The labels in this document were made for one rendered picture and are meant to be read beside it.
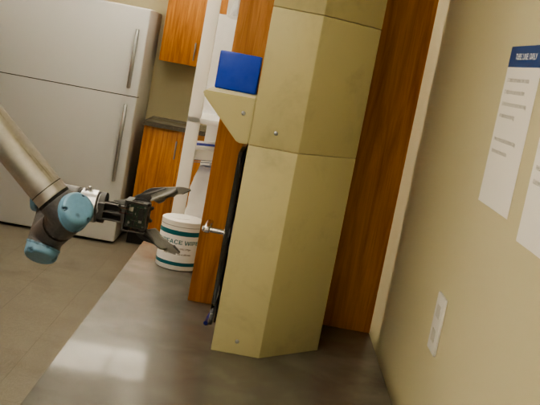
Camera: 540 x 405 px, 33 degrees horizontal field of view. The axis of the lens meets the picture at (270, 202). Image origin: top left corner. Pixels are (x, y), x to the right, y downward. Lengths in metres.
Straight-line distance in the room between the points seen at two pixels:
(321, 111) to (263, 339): 0.53
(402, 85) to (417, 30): 0.14
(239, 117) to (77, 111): 5.09
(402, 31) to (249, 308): 0.82
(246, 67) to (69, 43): 4.90
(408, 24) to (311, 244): 0.64
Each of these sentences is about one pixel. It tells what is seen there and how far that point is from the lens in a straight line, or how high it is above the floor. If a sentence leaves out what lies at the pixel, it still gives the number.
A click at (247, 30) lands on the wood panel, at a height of 1.66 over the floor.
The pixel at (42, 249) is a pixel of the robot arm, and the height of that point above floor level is 1.11.
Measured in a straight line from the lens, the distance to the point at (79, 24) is 7.02.
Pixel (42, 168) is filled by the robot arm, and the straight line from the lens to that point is 1.97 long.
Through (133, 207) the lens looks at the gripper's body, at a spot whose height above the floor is 1.22.
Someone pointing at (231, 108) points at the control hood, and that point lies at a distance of 1.98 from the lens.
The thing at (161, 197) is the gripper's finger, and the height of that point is 1.25.
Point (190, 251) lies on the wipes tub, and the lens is 2.72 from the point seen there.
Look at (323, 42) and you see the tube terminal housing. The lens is 1.99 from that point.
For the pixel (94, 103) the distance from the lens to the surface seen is 7.00.
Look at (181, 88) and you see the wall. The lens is 7.58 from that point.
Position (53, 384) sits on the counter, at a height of 0.94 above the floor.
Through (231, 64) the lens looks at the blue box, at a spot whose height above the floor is 1.57.
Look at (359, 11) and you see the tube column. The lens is 2.06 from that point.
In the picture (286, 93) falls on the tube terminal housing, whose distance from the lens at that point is 1.98.
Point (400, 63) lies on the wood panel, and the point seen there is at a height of 1.65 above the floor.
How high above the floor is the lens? 1.60
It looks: 9 degrees down
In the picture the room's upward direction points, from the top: 11 degrees clockwise
